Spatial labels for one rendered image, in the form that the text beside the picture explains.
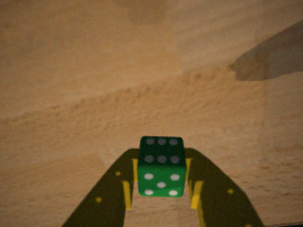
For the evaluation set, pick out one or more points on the green die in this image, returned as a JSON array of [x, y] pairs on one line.
[[161, 167]]

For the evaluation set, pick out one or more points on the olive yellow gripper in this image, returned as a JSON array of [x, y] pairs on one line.
[[218, 200]]

